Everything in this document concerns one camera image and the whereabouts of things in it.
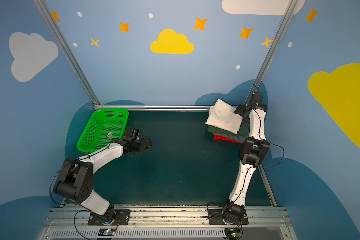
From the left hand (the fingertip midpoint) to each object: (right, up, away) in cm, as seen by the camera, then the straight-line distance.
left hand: (148, 145), depth 93 cm
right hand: (+62, +21, +5) cm, 65 cm away
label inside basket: (-32, +6, +15) cm, 35 cm away
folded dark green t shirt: (+63, +10, +6) cm, 64 cm away
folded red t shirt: (+46, +4, +10) cm, 47 cm away
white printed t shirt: (+50, +19, +11) cm, 55 cm away
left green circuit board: (-15, -39, -22) cm, 47 cm away
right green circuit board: (+46, -40, -21) cm, 65 cm away
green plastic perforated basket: (-37, +12, +18) cm, 43 cm away
